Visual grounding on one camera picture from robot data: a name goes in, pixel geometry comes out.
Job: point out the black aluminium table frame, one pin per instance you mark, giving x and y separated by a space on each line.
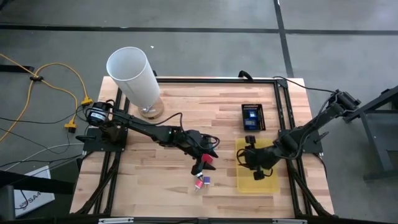
217 80

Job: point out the yellow translucent plastic tray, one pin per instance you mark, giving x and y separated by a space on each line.
248 186

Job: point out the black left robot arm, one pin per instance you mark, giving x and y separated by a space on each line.
140 126

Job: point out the blue digital timer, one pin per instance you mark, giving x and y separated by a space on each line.
249 125

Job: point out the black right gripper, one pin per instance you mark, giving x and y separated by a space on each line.
261 157

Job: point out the silver metal bracket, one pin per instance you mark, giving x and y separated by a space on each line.
115 220
289 221

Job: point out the white shade wooden base lamp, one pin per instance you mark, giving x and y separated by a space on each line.
133 74

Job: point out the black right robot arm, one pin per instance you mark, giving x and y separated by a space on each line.
311 127

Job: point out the black flat bar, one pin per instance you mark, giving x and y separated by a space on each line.
31 183

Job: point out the dark blue box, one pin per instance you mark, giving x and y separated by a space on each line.
252 115

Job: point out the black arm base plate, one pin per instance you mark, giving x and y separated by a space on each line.
312 147
93 145

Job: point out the pink white plug adapter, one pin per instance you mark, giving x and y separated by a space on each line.
199 184

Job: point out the white-faced plug adapter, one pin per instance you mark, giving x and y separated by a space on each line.
200 176

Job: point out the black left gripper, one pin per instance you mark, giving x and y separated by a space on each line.
192 143

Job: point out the purple white plug adapter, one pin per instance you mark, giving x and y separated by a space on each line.
207 180

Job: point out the black side table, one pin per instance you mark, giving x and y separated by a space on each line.
376 141

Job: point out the black mesh basket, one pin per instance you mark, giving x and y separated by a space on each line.
262 118

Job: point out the white cardboard box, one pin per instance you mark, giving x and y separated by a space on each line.
45 172

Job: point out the black floor strip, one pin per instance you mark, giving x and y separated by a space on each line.
15 68

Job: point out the large red plug adapter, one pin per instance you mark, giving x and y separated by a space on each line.
207 158

